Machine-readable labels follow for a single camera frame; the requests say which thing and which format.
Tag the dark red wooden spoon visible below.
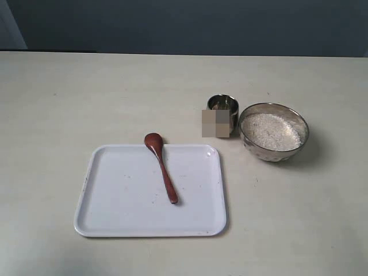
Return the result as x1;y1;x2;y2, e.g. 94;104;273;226
144;133;178;204

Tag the small steel cup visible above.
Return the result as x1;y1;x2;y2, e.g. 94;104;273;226
201;94;239;138

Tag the white rice heap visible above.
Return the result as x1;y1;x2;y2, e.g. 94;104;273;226
241;113;301;151

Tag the steel bowl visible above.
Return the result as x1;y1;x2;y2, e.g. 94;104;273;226
238;102;309;162

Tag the white rectangular plastic tray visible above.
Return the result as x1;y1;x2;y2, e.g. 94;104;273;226
74;144;227;237

